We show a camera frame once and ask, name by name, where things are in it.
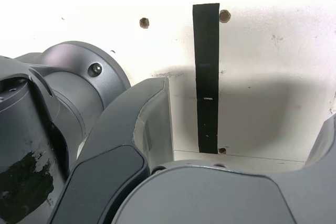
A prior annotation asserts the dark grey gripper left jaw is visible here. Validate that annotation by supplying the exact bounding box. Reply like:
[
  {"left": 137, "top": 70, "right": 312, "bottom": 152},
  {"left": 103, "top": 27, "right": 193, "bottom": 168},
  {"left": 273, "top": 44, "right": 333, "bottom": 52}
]
[{"left": 48, "top": 76, "right": 175, "bottom": 224}]

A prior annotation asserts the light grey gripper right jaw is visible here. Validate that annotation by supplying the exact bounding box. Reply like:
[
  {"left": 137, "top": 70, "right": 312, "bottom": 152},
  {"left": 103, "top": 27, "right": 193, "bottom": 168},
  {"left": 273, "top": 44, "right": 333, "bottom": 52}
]
[{"left": 111, "top": 113, "right": 336, "bottom": 224}]

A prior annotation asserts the black tape strip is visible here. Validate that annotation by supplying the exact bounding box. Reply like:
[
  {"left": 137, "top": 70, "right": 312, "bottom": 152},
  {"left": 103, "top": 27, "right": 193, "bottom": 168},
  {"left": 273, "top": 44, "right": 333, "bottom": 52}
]
[{"left": 192, "top": 3, "right": 221, "bottom": 154}]

